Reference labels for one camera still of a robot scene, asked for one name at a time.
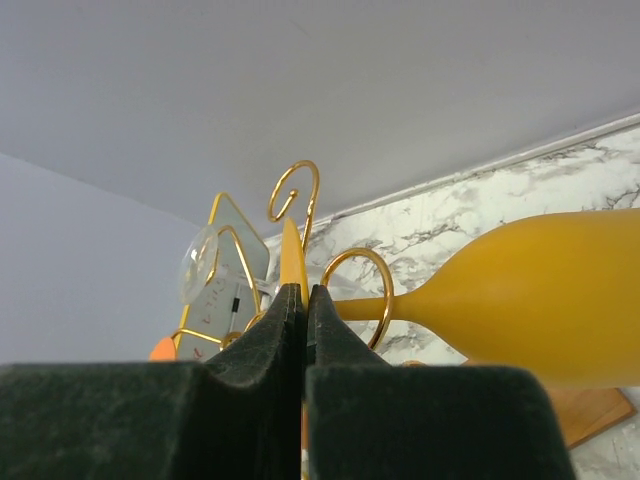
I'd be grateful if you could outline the clear wine glass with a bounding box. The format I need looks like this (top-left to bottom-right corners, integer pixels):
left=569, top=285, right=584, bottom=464
left=178, top=225, right=279, bottom=305

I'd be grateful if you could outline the yellow plastic goblet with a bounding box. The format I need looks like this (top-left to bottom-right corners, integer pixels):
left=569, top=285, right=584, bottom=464
left=335, top=209, right=639, bottom=388

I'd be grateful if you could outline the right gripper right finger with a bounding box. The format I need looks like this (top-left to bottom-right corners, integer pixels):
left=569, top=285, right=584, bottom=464
left=305, top=286, right=575, bottom=479

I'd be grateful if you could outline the orange plastic goblet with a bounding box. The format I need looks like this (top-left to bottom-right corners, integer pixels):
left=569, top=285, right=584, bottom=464
left=149, top=337, right=177, bottom=362

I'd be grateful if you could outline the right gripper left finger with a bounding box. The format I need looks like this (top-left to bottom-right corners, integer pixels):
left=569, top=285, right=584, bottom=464
left=1, top=284, right=303, bottom=479

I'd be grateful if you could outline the small whiteboard on easel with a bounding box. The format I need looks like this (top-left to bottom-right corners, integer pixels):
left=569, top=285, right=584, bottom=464
left=175, top=193, right=270, bottom=361

